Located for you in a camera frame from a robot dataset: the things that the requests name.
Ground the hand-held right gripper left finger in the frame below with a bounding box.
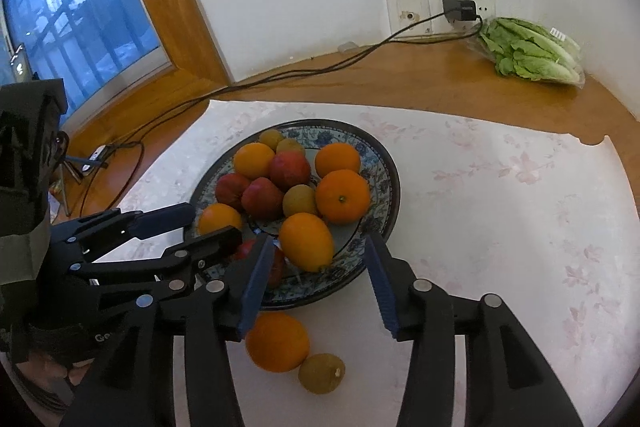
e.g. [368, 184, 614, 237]
[60, 234, 277, 427]

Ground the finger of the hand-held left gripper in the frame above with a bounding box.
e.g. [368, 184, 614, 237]
[50, 202, 197, 260]
[74, 226, 244, 303]

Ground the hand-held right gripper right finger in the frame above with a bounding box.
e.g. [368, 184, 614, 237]
[364, 232, 583, 427]

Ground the large red apple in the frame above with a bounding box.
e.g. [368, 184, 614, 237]
[241, 177, 285, 222]

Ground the blue patterned ceramic plate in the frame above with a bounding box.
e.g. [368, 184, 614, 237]
[184, 119, 402, 311]

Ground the yellow-orange lemon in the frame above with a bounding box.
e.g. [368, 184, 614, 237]
[278, 212, 335, 273]

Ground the orange with green calyx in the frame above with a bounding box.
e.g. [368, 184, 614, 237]
[315, 169, 372, 225]

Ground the yellow-brown round fruit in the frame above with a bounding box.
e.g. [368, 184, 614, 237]
[298, 353, 346, 395]

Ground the person's left hand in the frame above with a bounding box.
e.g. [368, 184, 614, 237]
[37, 357, 96, 390]

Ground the small white device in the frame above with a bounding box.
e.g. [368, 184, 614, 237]
[85, 146, 110, 168]

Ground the small tripod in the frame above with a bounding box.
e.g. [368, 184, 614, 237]
[47, 159, 86, 218]

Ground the white floral tablecloth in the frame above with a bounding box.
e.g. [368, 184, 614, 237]
[0, 99, 633, 427]

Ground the phone on tripod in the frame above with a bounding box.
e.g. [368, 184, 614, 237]
[7, 41, 27, 82]

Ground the window glass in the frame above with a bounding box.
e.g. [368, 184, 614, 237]
[0, 0, 173, 118]

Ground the bagged green lettuce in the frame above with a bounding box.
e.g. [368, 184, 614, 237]
[472, 17, 586, 88]

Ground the black power adapter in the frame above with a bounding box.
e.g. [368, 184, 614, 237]
[442, 0, 477, 24]

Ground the black cable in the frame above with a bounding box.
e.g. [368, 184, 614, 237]
[80, 9, 486, 208]

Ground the white wall socket panel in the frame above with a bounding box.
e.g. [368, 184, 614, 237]
[386, 0, 431, 38]
[429, 0, 497, 35]

